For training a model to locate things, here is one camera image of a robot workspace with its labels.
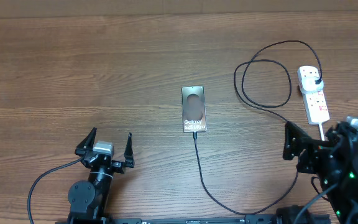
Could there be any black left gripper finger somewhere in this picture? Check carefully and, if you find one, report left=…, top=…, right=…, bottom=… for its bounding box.
left=124, top=133, right=135, bottom=168
left=75, top=128, right=97, bottom=156

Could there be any Galaxy S25 Ultra smartphone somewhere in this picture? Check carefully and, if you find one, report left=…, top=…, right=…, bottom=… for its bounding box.
left=181, top=86, right=207, bottom=133

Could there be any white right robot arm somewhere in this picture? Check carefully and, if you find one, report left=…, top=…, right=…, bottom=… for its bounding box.
left=271, top=116, right=358, bottom=223

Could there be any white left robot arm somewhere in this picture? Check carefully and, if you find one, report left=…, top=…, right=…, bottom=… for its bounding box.
left=27, top=128, right=135, bottom=224

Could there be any white charger plug adapter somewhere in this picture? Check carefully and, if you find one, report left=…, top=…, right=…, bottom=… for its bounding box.
left=300, top=77, right=324, bottom=94

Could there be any white power strip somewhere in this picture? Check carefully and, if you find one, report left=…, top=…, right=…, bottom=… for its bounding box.
left=297, top=66, right=330, bottom=125

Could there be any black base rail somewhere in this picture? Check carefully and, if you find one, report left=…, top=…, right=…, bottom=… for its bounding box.
left=56, top=214, right=295, bottom=224

